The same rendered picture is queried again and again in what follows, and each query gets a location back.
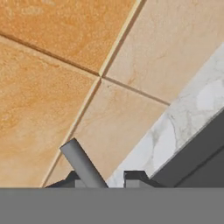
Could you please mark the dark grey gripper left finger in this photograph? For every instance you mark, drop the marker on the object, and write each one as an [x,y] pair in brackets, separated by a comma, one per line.
[67,181]

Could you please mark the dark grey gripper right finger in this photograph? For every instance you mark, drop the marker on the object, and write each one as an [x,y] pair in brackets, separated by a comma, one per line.
[134,178]

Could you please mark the dark grey cupboard door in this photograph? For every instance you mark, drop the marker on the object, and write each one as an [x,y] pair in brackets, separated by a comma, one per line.
[208,175]

